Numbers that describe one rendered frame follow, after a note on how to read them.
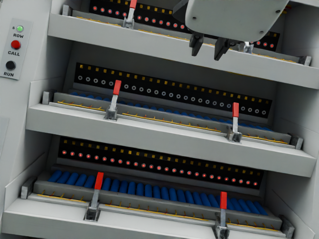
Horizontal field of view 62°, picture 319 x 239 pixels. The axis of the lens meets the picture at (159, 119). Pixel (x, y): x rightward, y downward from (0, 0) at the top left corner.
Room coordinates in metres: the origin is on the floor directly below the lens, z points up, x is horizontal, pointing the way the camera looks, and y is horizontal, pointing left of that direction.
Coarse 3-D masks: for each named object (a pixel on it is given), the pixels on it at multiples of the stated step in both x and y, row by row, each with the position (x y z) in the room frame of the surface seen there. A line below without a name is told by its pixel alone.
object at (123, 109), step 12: (60, 96) 0.58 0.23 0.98; (72, 96) 0.58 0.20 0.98; (96, 108) 0.59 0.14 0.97; (120, 108) 0.59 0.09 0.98; (132, 108) 0.59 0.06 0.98; (144, 108) 0.61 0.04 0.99; (156, 120) 0.60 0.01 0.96; (168, 120) 0.60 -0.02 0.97; (180, 120) 0.60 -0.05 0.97; (192, 120) 0.60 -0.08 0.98; (204, 120) 0.61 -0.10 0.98; (252, 132) 0.62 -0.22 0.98; (264, 132) 0.62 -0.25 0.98; (276, 132) 0.63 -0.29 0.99; (288, 144) 0.63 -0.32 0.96
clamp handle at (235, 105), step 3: (234, 102) 0.58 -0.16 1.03; (234, 105) 0.58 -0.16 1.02; (237, 105) 0.58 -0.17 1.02; (234, 108) 0.57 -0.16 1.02; (237, 108) 0.58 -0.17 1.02; (234, 111) 0.57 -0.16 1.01; (237, 111) 0.57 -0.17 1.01; (234, 114) 0.57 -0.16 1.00; (237, 114) 0.57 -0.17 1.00; (234, 117) 0.57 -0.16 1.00; (237, 117) 0.57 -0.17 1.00; (234, 120) 0.57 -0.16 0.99; (237, 120) 0.57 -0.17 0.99; (234, 123) 0.57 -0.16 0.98; (237, 123) 0.57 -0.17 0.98; (234, 126) 0.56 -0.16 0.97; (237, 126) 0.57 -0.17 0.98; (234, 129) 0.56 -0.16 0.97; (237, 129) 0.56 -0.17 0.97
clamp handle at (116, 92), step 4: (116, 80) 0.56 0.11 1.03; (116, 84) 0.55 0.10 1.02; (120, 84) 0.55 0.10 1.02; (116, 88) 0.55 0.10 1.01; (116, 92) 0.55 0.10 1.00; (116, 96) 0.55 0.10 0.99; (112, 100) 0.54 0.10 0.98; (116, 100) 0.55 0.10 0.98; (112, 104) 0.54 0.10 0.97; (112, 108) 0.54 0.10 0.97
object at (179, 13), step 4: (184, 0) 0.30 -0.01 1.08; (188, 0) 0.29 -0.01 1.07; (180, 4) 0.30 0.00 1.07; (184, 4) 0.30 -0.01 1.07; (176, 8) 0.31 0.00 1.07; (180, 8) 0.30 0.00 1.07; (184, 8) 0.30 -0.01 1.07; (176, 12) 0.31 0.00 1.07; (180, 12) 0.31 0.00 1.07; (184, 12) 0.31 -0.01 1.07; (176, 16) 0.32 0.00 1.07; (180, 16) 0.32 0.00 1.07; (184, 16) 0.32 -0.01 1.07; (180, 20) 0.32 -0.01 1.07; (184, 20) 0.32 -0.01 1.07
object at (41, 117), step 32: (32, 96) 0.52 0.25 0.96; (128, 96) 0.70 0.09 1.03; (32, 128) 0.52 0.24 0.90; (64, 128) 0.53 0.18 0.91; (96, 128) 0.53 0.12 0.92; (128, 128) 0.53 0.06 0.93; (160, 128) 0.55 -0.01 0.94; (288, 128) 0.67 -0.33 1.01; (224, 160) 0.56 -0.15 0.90; (256, 160) 0.56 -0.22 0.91; (288, 160) 0.56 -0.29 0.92
